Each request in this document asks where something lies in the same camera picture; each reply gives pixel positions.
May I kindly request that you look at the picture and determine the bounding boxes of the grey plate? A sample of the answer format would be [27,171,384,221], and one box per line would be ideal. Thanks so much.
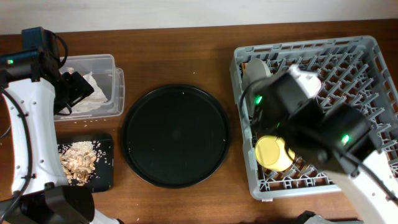
[242,58,272,90]

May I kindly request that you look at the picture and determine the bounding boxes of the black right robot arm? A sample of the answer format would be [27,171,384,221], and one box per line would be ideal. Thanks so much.
[248,72,397,223]

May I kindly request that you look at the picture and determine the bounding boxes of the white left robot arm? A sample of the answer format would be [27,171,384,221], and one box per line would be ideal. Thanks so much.
[1,47,121,223]

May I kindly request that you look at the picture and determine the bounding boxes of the yellow plastic bowl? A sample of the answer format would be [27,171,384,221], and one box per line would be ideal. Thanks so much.
[254,136,295,172]

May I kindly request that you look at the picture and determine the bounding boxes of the peanut shells and rice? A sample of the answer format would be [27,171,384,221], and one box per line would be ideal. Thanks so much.
[58,141,103,186]

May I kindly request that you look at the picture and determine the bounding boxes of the round black tray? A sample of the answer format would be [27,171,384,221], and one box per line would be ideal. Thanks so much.
[121,84,231,189]

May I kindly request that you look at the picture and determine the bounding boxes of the white tissue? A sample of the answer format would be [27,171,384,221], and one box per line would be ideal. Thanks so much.
[72,72,108,114]

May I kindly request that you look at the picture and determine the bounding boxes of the black rectangular bin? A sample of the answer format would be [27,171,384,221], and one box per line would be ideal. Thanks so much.
[57,133,114,192]

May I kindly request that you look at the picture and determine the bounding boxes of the grey plastic dishwasher rack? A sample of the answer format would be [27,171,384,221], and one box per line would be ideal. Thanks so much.
[229,35,397,202]

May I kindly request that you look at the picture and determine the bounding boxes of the clear plastic bin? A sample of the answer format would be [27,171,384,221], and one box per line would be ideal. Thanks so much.
[54,54,125,122]

